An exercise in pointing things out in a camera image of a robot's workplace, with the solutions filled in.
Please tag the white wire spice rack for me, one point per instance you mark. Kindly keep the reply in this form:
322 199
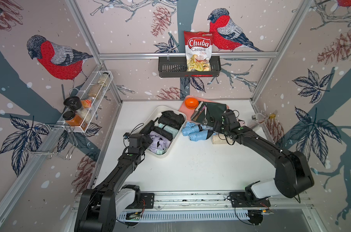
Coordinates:
91 98

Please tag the black lid spice jar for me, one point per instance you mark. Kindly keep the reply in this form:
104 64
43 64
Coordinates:
73 103

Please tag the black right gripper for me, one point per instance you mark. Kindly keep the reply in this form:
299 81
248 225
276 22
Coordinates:
216 126

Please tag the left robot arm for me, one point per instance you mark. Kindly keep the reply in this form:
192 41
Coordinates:
97 207

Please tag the metal spoon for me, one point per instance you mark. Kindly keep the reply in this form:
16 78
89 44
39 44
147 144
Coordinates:
205 120

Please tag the mint green umbrella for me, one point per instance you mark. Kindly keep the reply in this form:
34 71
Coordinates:
161 151
169 129

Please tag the light blue folded umbrella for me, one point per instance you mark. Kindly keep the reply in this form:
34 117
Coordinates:
193 127

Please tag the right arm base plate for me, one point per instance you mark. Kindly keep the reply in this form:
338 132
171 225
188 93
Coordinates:
241 199

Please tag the dark green cloth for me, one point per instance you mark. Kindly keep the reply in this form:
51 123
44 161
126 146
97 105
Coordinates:
210 111

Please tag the Chuba cassava chips bag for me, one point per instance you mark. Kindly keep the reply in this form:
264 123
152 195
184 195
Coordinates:
198 50

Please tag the pink plastic tray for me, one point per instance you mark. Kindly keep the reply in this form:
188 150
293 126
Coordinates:
189 112

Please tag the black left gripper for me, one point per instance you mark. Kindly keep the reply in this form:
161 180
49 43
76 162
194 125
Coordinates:
145 143

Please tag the black wire wall basket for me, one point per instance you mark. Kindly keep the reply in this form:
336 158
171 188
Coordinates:
176 67

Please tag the amber jar black lid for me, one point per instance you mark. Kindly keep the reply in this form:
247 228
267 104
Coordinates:
72 118

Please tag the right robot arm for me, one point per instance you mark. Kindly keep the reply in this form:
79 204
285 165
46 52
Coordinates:
292 176

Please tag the cream plastic storage box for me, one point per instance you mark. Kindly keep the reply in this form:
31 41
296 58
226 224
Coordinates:
156 115

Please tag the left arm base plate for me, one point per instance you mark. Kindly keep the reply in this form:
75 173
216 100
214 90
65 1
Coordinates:
145 200

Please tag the orange plastic bowl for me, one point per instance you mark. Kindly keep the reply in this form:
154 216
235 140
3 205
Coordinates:
191 103

